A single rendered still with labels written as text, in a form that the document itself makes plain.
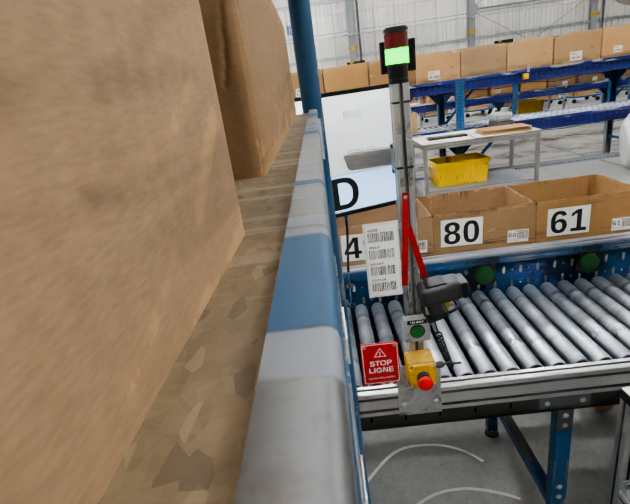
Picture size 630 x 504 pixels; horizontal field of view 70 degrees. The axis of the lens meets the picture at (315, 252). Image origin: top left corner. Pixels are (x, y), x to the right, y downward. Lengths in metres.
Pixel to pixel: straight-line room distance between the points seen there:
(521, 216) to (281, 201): 1.73
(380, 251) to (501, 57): 5.61
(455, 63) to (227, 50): 6.22
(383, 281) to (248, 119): 0.96
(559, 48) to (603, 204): 5.02
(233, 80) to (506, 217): 1.69
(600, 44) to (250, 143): 6.97
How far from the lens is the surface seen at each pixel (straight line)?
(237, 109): 0.20
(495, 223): 1.84
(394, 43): 1.04
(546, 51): 6.81
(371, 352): 1.23
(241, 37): 0.20
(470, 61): 6.46
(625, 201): 2.04
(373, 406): 1.35
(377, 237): 1.09
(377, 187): 1.17
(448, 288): 1.12
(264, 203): 0.15
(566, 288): 1.91
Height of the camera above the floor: 1.58
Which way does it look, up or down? 21 degrees down
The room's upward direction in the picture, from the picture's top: 8 degrees counter-clockwise
